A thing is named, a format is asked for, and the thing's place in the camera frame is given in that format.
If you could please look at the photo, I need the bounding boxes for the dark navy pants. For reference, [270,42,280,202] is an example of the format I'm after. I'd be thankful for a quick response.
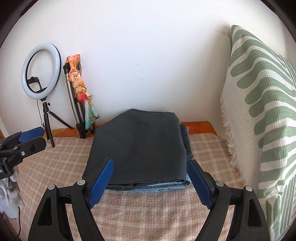
[82,109,193,191]

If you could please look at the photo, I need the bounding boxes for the black mini tripod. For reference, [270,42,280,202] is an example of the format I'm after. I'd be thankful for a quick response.
[41,98,75,148]

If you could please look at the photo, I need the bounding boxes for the white lace cloth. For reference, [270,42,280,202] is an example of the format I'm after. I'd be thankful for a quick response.
[0,166,24,219]

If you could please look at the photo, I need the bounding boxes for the folded silver tripod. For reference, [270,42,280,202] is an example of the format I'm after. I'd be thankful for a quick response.
[63,63,95,138]

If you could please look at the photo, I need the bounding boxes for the beige plaid bed blanket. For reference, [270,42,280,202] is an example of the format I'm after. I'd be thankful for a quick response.
[11,133,243,240]

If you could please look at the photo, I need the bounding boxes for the folded light blue jeans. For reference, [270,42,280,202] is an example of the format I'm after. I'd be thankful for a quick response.
[128,173,192,192]

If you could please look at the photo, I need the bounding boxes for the green white patterned pillow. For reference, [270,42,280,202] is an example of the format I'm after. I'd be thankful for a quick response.
[221,25,295,240]

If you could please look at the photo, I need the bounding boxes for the black ring light cable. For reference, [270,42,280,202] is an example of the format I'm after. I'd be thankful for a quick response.
[36,99,45,128]

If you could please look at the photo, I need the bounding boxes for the white ring light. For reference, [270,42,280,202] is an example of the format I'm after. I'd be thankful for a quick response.
[20,42,62,101]

